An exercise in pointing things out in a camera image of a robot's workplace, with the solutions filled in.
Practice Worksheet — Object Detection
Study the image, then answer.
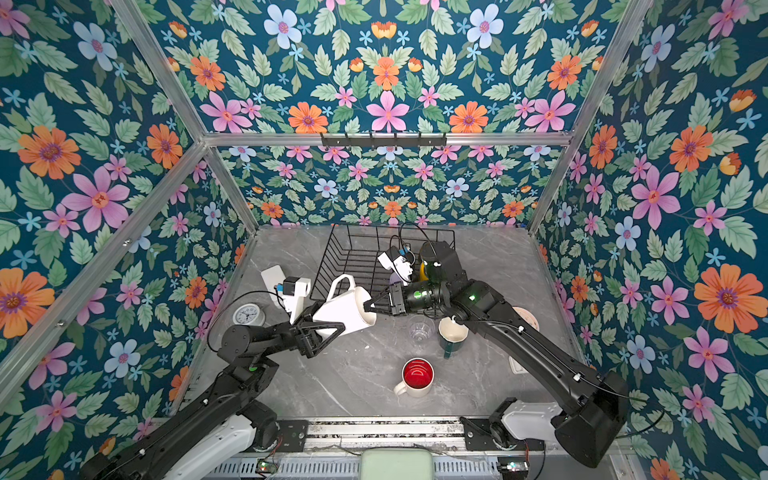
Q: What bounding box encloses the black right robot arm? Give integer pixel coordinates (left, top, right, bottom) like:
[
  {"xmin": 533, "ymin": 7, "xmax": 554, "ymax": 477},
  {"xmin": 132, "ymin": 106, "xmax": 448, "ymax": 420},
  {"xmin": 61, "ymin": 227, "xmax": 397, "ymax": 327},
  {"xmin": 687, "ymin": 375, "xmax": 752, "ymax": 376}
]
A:
[{"xmin": 364, "ymin": 241, "xmax": 630, "ymax": 468}]

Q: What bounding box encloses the pink round alarm clock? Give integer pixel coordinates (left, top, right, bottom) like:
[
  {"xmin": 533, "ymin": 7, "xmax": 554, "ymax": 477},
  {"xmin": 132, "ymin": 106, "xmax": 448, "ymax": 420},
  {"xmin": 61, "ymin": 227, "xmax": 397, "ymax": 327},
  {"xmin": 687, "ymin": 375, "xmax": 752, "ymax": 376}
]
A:
[{"xmin": 514, "ymin": 306, "xmax": 540, "ymax": 331}]

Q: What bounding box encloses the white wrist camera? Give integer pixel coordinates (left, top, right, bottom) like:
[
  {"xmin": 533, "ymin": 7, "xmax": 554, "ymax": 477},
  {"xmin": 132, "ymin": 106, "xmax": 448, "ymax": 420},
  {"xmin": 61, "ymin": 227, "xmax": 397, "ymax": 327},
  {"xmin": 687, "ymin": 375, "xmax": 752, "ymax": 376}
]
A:
[
  {"xmin": 281, "ymin": 276, "xmax": 312, "ymax": 324},
  {"xmin": 377, "ymin": 246, "xmax": 417, "ymax": 285}
]

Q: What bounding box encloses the white rectangular box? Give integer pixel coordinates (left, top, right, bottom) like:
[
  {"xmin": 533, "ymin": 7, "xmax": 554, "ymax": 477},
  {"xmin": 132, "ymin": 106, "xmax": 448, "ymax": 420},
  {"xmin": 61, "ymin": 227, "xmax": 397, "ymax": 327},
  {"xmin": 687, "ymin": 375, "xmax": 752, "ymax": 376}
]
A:
[{"xmin": 261, "ymin": 265, "xmax": 286, "ymax": 295}]

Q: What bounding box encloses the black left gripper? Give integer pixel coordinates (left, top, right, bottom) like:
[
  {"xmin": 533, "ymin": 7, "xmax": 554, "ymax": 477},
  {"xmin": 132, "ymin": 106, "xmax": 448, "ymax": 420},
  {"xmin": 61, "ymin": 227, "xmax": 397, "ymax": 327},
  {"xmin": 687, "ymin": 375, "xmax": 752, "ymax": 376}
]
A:
[{"xmin": 258, "ymin": 301, "xmax": 353, "ymax": 365}]

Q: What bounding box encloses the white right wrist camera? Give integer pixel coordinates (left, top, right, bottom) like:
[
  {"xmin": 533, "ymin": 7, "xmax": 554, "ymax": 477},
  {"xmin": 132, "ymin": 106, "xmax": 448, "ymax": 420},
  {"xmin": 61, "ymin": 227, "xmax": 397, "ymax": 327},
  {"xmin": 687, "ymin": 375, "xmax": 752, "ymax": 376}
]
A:
[{"xmin": 377, "ymin": 246, "xmax": 417, "ymax": 285}]

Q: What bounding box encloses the white round alarm clock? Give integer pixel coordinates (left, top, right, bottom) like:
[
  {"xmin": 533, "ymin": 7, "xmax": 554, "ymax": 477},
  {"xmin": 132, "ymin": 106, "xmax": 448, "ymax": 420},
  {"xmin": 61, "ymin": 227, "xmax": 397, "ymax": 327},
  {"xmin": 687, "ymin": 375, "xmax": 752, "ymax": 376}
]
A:
[{"xmin": 232, "ymin": 303, "xmax": 266, "ymax": 326}]

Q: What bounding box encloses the green and cream mug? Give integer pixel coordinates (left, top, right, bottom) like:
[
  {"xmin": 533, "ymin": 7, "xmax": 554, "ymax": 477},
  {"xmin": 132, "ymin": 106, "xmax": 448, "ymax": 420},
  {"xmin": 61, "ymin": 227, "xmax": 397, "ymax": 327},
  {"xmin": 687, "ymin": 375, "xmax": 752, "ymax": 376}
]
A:
[{"xmin": 438, "ymin": 317, "xmax": 470, "ymax": 359}]

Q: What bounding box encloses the cream ceramic mug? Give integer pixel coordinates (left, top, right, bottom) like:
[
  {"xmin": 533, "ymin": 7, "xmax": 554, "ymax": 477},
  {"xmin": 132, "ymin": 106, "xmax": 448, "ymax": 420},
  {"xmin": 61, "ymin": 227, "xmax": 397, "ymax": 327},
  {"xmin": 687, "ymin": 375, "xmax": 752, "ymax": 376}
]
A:
[{"xmin": 312, "ymin": 274, "xmax": 377, "ymax": 336}]

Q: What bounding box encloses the pale green box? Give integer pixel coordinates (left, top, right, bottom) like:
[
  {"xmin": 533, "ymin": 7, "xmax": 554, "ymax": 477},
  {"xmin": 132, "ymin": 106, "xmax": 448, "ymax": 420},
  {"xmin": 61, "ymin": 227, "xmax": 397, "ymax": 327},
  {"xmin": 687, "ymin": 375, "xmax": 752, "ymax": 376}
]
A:
[{"xmin": 359, "ymin": 448, "xmax": 435, "ymax": 480}]

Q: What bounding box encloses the metal hook rail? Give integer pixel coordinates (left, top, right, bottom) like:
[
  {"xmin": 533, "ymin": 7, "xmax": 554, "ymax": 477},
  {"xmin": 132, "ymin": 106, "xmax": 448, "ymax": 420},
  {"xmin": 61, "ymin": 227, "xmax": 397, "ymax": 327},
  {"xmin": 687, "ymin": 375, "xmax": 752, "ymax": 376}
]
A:
[{"xmin": 320, "ymin": 133, "xmax": 448, "ymax": 148}]

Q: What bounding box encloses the black wire dish rack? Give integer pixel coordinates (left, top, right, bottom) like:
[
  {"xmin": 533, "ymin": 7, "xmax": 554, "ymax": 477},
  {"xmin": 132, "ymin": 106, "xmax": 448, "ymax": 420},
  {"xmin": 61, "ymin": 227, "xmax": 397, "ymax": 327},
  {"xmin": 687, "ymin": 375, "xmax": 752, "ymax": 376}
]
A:
[{"xmin": 311, "ymin": 225, "xmax": 456, "ymax": 301}]

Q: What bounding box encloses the clear glass cup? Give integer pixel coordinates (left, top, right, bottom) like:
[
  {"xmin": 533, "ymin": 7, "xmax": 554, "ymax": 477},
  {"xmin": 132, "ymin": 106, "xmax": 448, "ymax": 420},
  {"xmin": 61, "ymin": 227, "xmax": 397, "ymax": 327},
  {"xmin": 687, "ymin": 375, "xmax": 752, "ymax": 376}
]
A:
[{"xmin": 409, "ymin": 318, "xmax": 435, "ymax": 348}]

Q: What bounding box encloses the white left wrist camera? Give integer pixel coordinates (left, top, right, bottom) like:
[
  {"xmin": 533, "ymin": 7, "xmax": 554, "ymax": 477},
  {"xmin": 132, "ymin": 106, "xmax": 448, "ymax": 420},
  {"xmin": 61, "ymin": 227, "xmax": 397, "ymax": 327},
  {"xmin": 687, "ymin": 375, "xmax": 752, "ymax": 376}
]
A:
[{"xmin": 281, "ymin": 276, "xmax": 312, "ymax": 324}]

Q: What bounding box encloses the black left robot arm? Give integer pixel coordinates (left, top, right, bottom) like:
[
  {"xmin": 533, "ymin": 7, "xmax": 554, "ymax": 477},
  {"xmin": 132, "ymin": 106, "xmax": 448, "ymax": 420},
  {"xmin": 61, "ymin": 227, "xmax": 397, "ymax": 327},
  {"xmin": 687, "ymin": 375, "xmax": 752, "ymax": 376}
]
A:
[{"xmin": 79, "ymin": 321, "xmax": 345, "ymax": 479}]

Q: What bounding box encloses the red interior white mug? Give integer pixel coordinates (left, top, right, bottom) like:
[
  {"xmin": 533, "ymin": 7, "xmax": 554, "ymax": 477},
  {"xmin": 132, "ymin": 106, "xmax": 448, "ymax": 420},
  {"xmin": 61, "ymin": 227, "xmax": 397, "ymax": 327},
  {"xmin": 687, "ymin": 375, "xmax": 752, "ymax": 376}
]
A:
[{"xmin": 393, "ymin": 358, "xmax": 435, "ymax": 398}]

